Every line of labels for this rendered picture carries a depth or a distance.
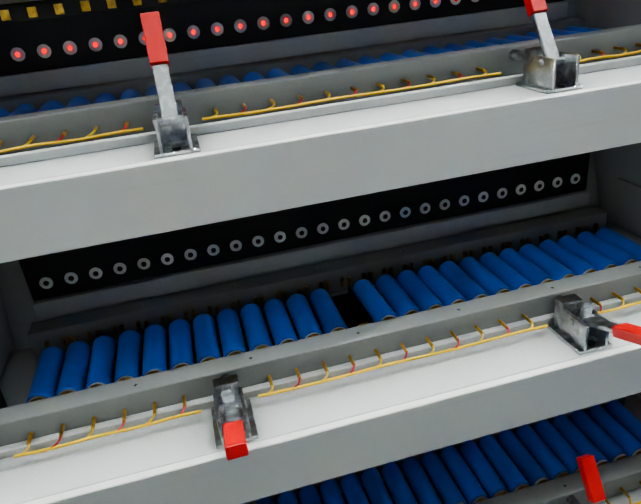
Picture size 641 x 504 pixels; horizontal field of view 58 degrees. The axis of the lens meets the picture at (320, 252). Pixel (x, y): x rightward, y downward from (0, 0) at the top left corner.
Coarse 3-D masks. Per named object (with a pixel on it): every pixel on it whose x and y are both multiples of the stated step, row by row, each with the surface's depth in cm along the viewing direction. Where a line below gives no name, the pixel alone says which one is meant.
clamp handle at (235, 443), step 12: (228, 396) 38; (228, 408) 38; (228, 420) 36; (240, 420) 35; (228, 432) 33; (240, 432) 33; (228, 444) 32; (240, 444) 31; (228, 456) 31; (240, 456) 32
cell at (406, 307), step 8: (384, 280) 51; (392, 280) 51; (376, 288) 53; (384, 288) 51; (392, 288) 50; (400, 288) 50; (384, 296) 50; (392, 296) 49; (400, 296) 49; (408, 296) 49; (392, 304) 49; (400, 304) 48; (408, 304) 47; (400, 312) 47; (408, 312) 47
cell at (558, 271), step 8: (520, 248) 55; (528, 248) 54; (536, 248) 54; (528, 256) 54; (536, 256) 53; (544, 256) 52; (536, 264) 52; (544, 264) 51; (552, 264) 51; (560, 264) 51; (552, 272) 50; (560, 272) 50; (568, 272) 49
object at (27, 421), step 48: (528, 288) 47; (576, 288) 46; (624, 288) 48; (336, 336) 44; (384, 336) 43; (432, 336) 45; (144, 384) 41; (192, 384) 41; (240, 384) 42; (0, 432) 39; (48, 432) 40
